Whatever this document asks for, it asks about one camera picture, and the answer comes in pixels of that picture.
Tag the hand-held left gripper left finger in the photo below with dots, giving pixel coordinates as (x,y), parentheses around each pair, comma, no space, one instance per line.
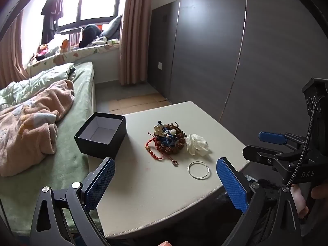
(102,182)

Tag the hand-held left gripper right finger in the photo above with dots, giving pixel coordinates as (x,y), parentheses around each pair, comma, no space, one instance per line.
(230,182)

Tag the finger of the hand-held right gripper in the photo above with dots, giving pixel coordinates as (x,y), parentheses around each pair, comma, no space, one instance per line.
(258,155)
(271,136)

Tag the black cardboard box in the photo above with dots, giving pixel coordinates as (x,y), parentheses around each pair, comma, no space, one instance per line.
(102,146)

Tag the silver bangle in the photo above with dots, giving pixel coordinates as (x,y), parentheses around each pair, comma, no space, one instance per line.
(188,169)

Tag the white scrunchie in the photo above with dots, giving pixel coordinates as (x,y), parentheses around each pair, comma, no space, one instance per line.
(197,144)

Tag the small round pendant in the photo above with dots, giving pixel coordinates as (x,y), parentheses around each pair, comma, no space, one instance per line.
(174,162)

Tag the gold flower ornament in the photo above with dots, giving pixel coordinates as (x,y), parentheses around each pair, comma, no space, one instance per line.
(158,130)

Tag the person's right hand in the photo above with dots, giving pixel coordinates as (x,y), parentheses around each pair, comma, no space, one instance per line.
(299,199)

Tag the green bed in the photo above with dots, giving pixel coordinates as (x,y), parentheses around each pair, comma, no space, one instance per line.
(76,123)

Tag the flattened cardboard sheet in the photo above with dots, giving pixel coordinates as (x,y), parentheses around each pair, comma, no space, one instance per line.
(138,102)

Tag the pink fleece blanket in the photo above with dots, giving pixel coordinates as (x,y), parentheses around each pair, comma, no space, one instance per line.
(30,128)

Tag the dark grey wardrobe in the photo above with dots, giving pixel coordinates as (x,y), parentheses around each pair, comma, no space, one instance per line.
(217,56)

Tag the light green floral quilt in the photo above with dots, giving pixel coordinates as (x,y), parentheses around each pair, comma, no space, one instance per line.
(38,82)

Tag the patterned window seat cushion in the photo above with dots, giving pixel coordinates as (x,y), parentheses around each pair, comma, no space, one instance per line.
(84,52)

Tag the stuffed toys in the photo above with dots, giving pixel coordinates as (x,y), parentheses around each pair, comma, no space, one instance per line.
(43,52)

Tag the grey pillow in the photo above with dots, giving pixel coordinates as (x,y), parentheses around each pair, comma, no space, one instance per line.
(112,28)

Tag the pink curtain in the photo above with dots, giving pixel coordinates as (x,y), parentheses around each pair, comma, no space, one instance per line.
(135,30)
(12,56)

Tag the hanging dark clothes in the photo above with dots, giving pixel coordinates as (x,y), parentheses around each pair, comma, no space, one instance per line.
(52,12)

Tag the window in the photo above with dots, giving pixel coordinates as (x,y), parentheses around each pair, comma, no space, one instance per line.
(97,0)

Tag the white wall socket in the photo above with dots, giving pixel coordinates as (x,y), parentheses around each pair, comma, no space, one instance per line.
(160,65)

